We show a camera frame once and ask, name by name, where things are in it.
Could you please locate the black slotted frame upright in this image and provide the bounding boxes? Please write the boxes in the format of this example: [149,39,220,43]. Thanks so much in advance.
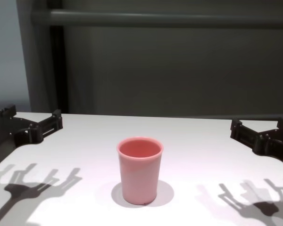
[50,23,69,113]

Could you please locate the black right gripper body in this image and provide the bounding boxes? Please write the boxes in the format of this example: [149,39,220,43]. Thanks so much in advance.
[255,128,283,169]

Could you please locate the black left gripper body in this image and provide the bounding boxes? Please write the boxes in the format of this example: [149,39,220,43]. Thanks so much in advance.
[0,117,33,153]

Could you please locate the pink plastic cup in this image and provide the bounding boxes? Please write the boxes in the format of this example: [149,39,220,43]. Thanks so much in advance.
[116,137,165,205]

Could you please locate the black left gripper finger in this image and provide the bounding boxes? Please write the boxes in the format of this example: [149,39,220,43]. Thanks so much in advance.
[0,105,17,137]
[27,109,63,144]

